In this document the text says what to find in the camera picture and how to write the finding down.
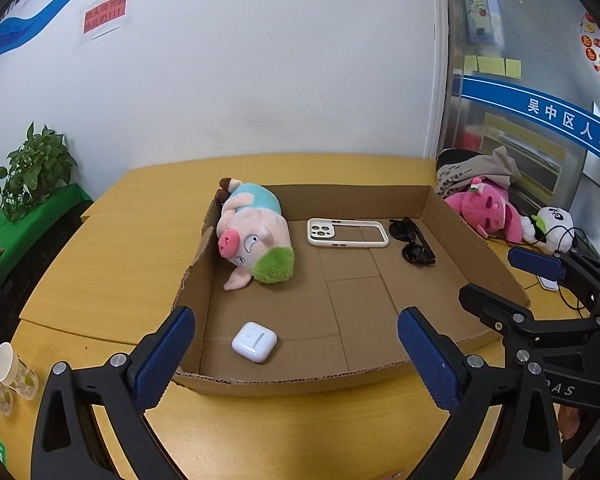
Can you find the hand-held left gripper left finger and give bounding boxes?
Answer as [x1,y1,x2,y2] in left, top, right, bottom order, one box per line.
[30,306,196,480]

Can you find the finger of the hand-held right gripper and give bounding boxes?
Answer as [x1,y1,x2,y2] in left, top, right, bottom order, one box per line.
[458,283,600,356]
[507,246,600,317]

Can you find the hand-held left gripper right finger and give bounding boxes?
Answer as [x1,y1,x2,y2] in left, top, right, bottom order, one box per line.
[397,306,567,480]

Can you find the white earbuds case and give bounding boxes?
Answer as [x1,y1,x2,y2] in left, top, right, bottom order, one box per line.
[231,321,278,362]

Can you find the black sunglasses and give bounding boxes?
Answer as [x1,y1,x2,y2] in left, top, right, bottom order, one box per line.
[389,217,437,266]

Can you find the brown cardboard box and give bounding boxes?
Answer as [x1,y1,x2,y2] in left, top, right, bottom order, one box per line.
[172,185,532,398]

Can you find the pink pig plush toy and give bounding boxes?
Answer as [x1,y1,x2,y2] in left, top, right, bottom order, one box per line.
[215,177,296,292]

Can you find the white phone case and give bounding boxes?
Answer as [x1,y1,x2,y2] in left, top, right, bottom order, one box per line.
[307,218,390,250]

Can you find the white panda plush toy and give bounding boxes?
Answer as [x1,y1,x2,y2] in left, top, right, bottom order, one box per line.
[522,206,576,255]

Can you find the magenta plush toy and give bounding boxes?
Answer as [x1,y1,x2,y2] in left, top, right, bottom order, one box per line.
[444,177,537,243]

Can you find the blue banner strip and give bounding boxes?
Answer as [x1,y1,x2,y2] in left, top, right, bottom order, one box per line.
[460,74,600,167]

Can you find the green cloth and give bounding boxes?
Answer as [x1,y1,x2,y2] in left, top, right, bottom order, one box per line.
[0,183,95,282]

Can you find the cartoon sheep poster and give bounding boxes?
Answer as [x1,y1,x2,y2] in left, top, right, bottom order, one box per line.
[462,0,504,46]

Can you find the black cable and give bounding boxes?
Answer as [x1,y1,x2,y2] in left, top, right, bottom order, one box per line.
[542,225,588,311]

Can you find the red wall sign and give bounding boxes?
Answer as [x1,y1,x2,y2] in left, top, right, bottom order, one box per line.
[77,0,133,44]

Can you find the blue wave wall decal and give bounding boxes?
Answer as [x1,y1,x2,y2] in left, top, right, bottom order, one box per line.
[0,0,88,87]

